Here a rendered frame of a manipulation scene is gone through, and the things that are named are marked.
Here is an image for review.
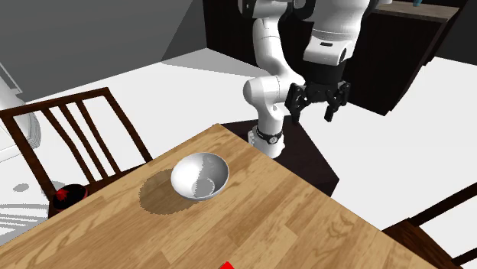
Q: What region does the dark robot stand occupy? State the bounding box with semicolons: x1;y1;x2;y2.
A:
221;115;340;197

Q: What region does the white bowl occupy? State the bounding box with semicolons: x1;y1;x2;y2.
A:
170;151;230;203

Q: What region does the dark wooden slatted chair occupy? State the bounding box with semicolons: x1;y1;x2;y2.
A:
0;86;154;219

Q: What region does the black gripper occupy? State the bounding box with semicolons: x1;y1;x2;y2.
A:
284;60;352;125

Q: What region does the black round red-marked object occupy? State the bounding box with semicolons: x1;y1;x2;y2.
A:
50;183;89;214

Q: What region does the dark wooden cabinet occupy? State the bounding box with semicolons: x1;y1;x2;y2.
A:
202;0;462;117

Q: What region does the wooden table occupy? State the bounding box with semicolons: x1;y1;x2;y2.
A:
0;122;464;269

